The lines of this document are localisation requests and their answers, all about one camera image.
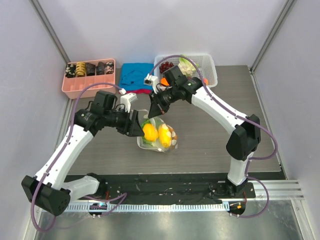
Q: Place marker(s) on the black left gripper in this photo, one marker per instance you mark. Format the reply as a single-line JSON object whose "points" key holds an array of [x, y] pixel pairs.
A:
{"points": [[133, 128]]}

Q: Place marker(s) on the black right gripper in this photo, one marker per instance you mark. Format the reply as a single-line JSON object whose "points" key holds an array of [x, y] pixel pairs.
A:
{"points": [[157, 100]]}

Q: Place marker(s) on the green lettuce leaf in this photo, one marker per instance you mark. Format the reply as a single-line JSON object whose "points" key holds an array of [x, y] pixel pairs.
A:
{"points": [[144, 140]]}

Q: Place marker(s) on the yellow lemon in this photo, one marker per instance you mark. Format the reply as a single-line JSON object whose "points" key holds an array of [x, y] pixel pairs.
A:
{"points": [[150, 132]]}

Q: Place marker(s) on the clear zip top bag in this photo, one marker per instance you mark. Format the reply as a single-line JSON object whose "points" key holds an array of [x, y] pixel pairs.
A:
{"points": [[156, 121]]}

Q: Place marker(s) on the yellow mango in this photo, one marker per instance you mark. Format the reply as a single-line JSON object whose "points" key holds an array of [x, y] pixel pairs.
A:
{"points": [[164, 136]]}

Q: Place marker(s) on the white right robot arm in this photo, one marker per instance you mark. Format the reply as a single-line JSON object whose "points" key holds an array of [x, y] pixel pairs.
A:
{"points": [[243, 130]]}

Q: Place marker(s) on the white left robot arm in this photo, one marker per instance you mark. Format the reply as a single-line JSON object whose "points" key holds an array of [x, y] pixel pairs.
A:
{"points": [[47, 189]]}

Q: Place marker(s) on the magenta folded cloth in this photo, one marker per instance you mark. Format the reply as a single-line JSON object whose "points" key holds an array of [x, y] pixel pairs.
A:
{"points": [[140, 91]]}

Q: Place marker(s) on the orange fruit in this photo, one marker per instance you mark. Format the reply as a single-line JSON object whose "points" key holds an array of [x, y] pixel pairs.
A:
{"points": [[164, 82]]}

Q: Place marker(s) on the blue folded cloth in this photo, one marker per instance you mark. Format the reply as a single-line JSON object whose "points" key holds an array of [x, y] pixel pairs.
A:
{"points": [[132, 76]]}

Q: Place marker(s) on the red grape bunch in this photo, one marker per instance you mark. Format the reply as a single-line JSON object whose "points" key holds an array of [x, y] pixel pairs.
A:
{"points": [[165, 66]]}

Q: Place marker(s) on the peach fruit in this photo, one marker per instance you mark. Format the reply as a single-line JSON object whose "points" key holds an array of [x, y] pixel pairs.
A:
{"points": [[206, 81]]}

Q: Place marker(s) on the pink floral roll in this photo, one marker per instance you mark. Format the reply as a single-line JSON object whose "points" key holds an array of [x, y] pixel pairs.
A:
{"points": [[109, 67]]}

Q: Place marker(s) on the white plastic basket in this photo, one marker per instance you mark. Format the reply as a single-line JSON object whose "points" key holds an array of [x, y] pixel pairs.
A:
{"points": [[206, 66]]}

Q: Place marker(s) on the black roll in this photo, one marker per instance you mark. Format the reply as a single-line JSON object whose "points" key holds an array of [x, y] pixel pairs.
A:
{"points": [[100, 68]]}

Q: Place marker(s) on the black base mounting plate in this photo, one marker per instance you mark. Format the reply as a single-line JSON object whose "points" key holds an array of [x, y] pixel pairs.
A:
{"points": [[173, 189]]}

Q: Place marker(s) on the dark brown roll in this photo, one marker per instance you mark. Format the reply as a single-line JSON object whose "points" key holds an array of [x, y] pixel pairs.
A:
{"points": [[90, 69]]}

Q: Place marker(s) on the pink divided storage box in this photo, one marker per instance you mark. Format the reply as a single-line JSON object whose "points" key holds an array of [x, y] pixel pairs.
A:
{"points": [[72, 87]]}

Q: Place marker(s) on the yellow striped roll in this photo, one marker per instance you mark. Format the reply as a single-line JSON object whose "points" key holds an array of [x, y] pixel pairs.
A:
{"points": [[80, 69]]}

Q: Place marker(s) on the dark floral sushi roll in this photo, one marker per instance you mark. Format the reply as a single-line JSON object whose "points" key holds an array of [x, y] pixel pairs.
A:
{"points": [[70, 70]]}

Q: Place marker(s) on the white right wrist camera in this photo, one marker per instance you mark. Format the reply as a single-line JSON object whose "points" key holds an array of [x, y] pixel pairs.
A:
{"points": [[151, 80]]}

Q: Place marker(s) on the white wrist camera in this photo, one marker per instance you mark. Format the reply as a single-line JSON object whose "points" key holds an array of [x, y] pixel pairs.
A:
{"points": [[126, 99], [151, 80]]}

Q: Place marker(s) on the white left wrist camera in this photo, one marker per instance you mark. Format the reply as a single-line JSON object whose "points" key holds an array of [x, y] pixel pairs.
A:
{"points": [[126, 99]]}

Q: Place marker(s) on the white slotted cable duct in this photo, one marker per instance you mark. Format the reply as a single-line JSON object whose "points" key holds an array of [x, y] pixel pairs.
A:
{"points": [[96, 207]]}

